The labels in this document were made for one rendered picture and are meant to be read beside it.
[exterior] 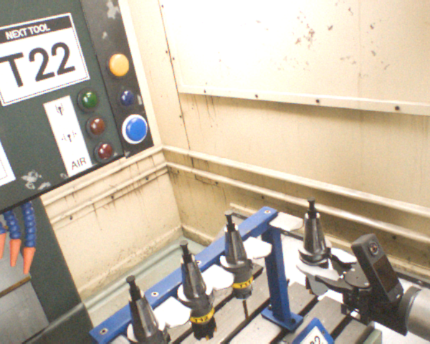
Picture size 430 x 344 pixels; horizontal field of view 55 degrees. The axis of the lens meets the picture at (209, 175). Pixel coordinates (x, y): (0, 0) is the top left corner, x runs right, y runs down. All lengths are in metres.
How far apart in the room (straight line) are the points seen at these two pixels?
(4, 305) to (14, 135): 0.86
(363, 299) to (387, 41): 0.59
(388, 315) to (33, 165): 0.62
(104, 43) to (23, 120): 0.13
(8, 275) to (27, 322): 0.16
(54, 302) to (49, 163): 0.93
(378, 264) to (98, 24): 0.57
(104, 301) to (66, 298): 0.50
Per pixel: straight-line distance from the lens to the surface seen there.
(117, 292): 1.90
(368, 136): 1.18
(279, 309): 1.12
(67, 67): 0.49
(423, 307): 0.76
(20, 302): 1.30
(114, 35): 0.52
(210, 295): 0.77
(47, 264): 1.32
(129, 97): 0.52
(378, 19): 1.08
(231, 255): 0.80
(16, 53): 0.47
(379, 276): 0.77
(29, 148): 0.48
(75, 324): 1.44
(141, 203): 1.87
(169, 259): 1.99
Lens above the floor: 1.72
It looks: 25 degrees down
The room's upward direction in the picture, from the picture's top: 11 degrees counter-clockwise
